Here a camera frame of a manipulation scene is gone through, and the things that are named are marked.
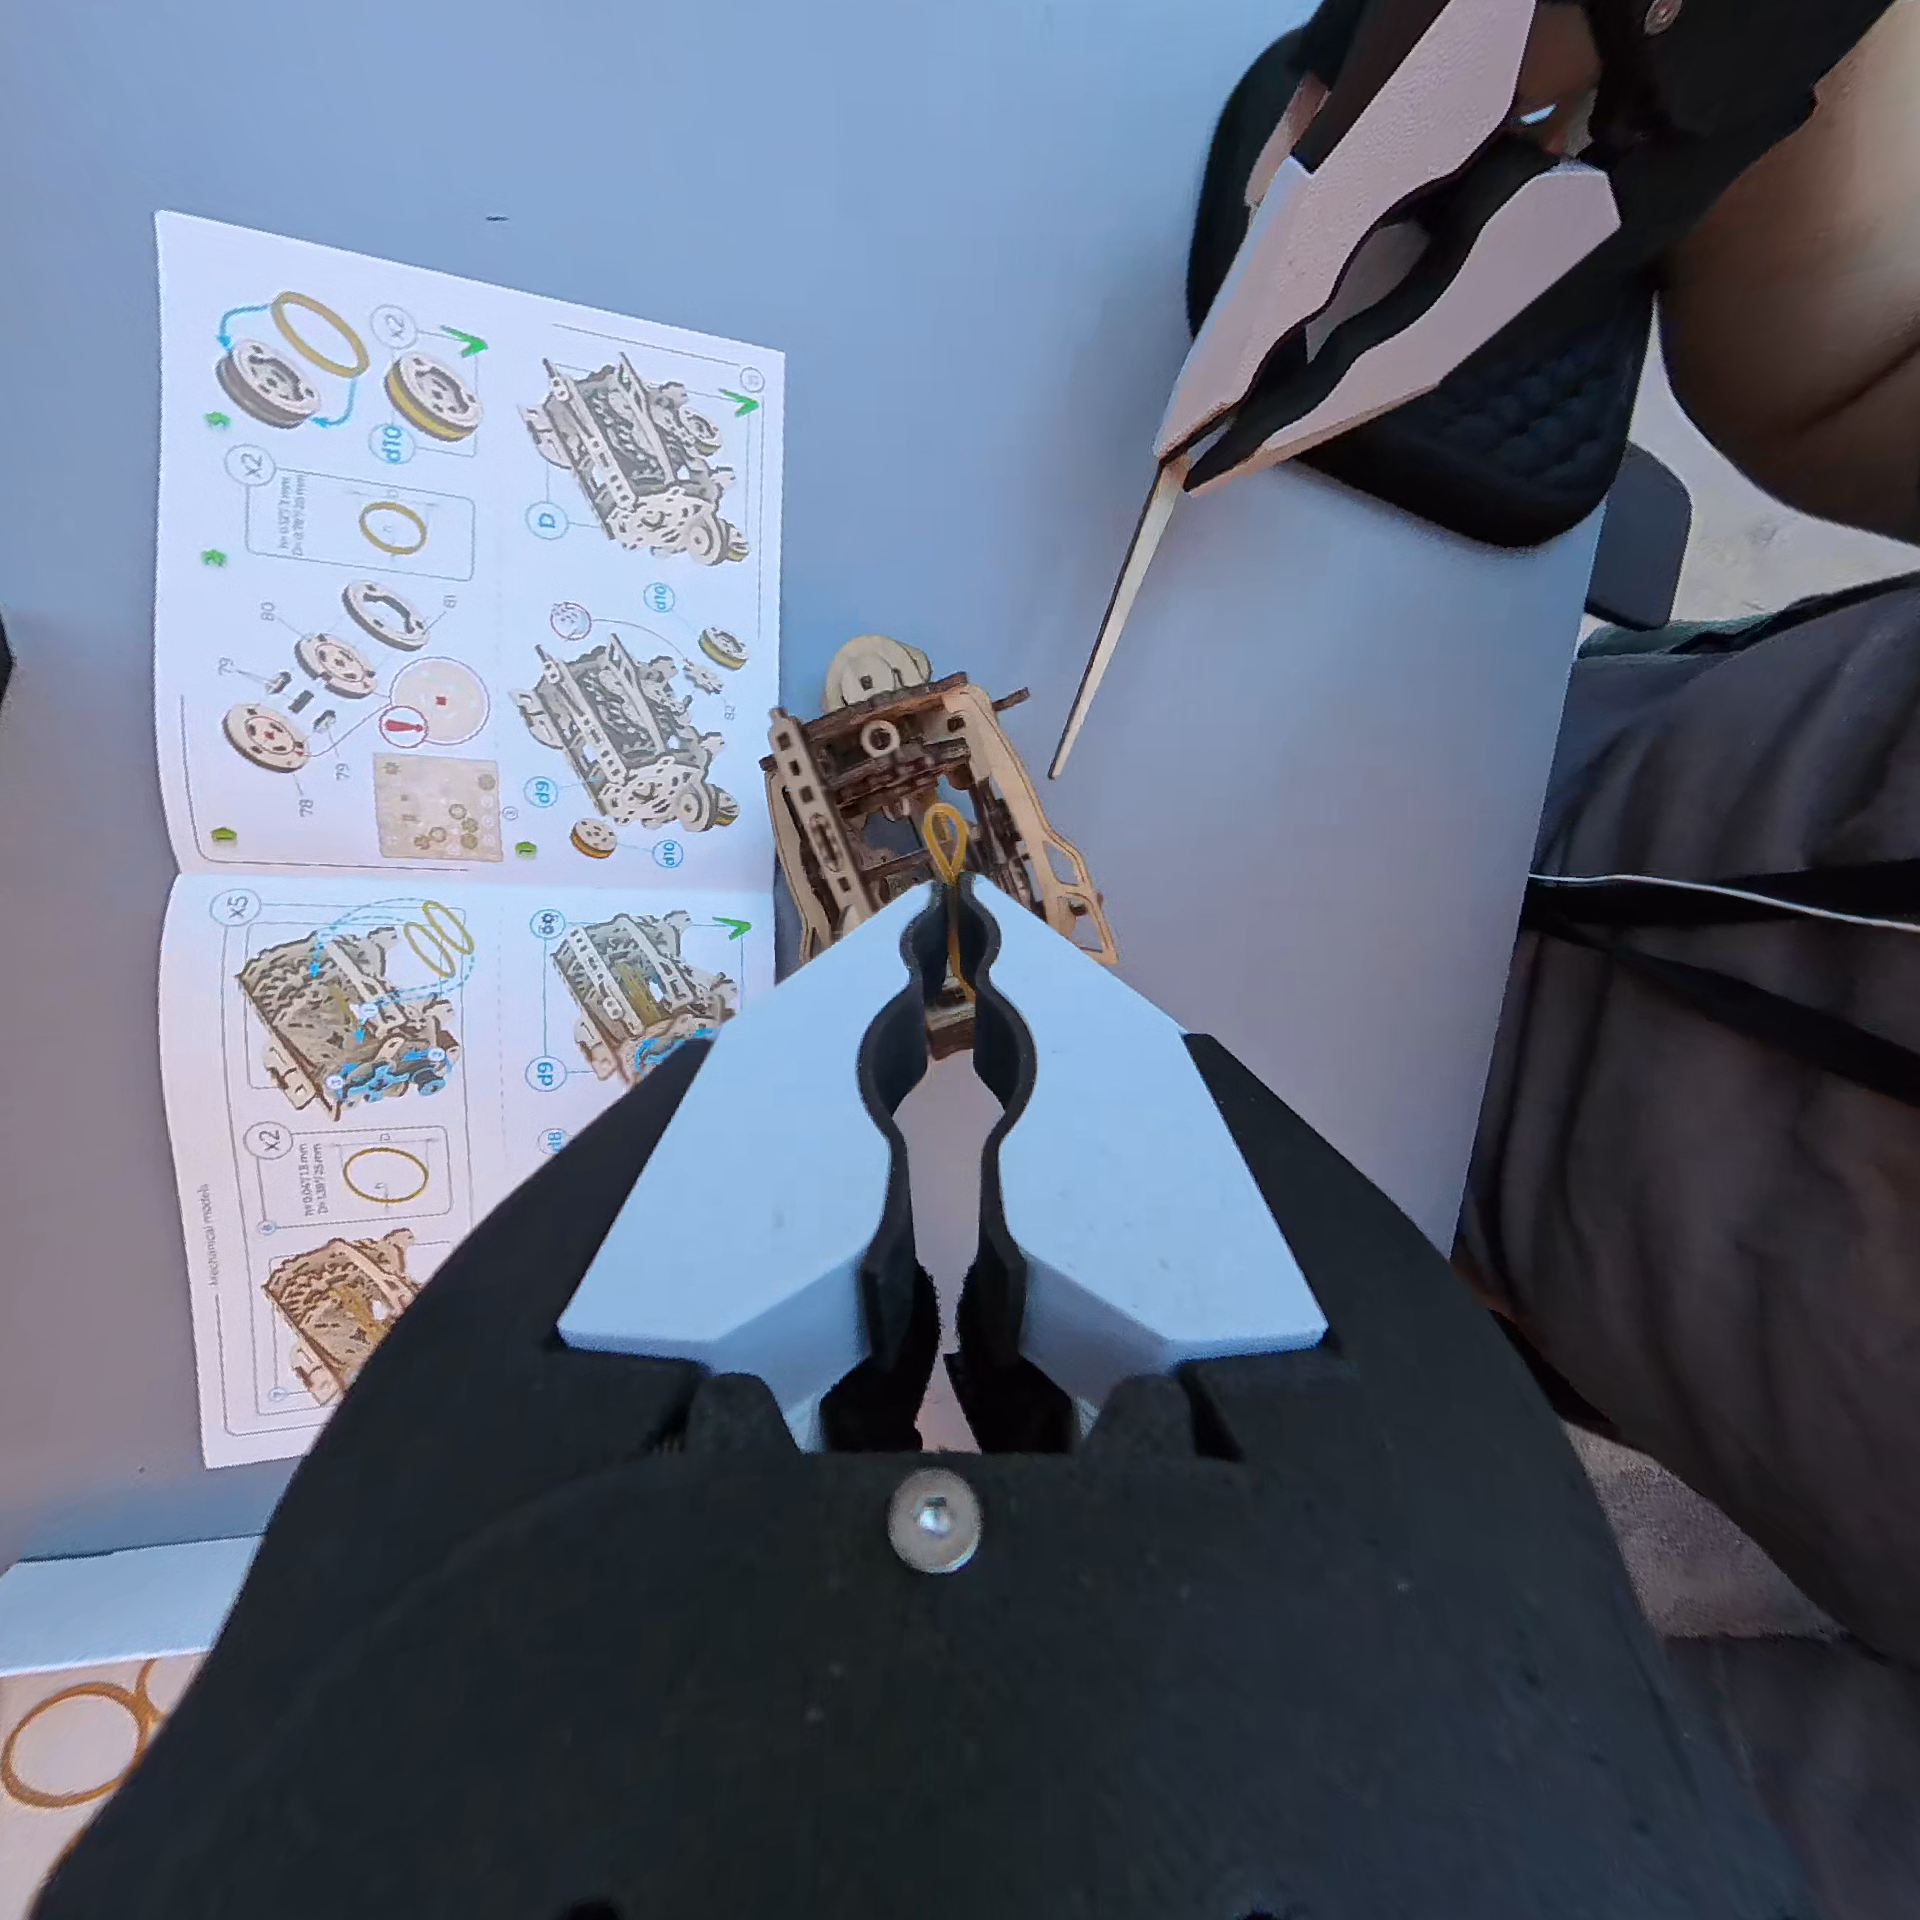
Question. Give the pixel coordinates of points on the person's right forearm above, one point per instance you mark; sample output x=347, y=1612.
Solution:
x=1814, y=300

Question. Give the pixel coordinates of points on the wooden model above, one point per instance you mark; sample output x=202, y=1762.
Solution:
x=838, y=796

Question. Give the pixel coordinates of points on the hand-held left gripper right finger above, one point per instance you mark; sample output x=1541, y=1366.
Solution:
x=1141, y=1185

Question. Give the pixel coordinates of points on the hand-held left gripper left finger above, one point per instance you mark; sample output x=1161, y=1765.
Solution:
x=749, y=1185

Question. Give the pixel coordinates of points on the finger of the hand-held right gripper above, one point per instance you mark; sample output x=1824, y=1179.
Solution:
x=1395, y=181
x=1500, y=283

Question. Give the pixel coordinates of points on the instruction sheet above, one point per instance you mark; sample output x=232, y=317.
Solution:
x=450, y=628

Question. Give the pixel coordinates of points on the thin wooden stick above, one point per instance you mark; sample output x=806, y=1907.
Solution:
x=1118, y=628

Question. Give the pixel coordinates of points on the black chair armrest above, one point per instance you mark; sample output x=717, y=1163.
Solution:
x=1641, y=540

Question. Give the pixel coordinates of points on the person's grey trousers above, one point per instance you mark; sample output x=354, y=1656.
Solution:
x=1723, y=1200

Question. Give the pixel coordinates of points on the small orange rubber band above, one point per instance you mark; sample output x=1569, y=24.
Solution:
x=146, y=1702

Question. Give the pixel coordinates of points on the yellow rubber band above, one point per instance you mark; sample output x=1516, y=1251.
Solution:
x=944, y=848

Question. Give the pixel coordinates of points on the large orange rubber band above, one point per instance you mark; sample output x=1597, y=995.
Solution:
x=22, y=1786

